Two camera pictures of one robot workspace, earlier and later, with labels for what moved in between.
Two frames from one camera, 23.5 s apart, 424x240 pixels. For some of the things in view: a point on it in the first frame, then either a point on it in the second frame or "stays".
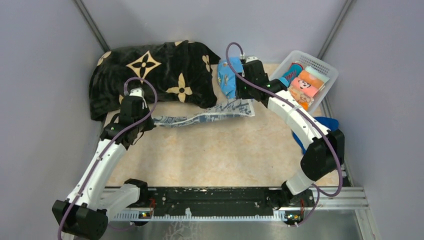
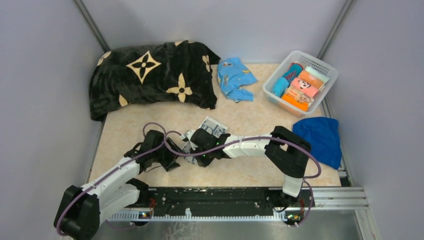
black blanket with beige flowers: x=179 y=70 stays
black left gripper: x=149 y=125 → x=170 y=163
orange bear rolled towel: x=305 y=100 stays
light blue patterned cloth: x=227 y=75 stays
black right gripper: x=240 y=94 → x=204 y=162
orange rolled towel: x=304 y=74 stays
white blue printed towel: x=230 y=107 → x=212 y=125
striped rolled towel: x=293 y=72 stays
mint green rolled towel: x=323 y=78 stays
